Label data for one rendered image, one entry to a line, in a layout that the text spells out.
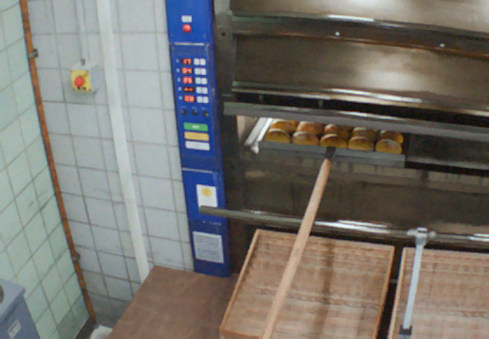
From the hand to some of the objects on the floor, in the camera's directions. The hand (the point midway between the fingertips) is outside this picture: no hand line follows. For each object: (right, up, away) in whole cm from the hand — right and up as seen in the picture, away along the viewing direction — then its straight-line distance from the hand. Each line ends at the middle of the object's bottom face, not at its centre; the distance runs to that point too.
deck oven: (+131, -15, +264) cm, 295 cm away
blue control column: (+38, -6, +290) cm, 292 cm away
